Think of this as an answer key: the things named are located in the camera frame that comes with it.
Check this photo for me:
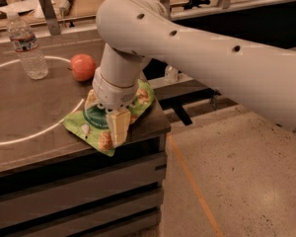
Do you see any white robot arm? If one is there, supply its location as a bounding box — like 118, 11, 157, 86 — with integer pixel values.
93, 0, 296, 135

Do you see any grey cylindrical tool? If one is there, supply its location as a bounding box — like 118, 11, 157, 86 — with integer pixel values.
58, 0, 75, 16

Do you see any white paper sheet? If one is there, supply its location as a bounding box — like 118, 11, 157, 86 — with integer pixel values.
0, 0, 44, 19

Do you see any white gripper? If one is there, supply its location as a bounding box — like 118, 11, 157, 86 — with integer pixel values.
84, 44, 145, 147

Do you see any grey metal bracket post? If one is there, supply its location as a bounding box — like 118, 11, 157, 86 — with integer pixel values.
38, 0, 61, 36

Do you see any left small sanitizer bottle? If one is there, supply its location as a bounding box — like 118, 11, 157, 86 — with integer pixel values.
165, 65, 179, 83

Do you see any red apple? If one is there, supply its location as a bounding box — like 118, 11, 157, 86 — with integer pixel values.
70, 54, 97, 82

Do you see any clear plastic water bottle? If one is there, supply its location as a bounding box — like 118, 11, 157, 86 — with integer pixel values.
7, 11, 48, 80

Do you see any grey metal rail shelf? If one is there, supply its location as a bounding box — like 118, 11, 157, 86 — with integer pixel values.
149, 73, 220, 101

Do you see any green rice chip bag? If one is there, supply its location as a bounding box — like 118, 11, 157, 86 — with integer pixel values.
63, 80, 155, 156

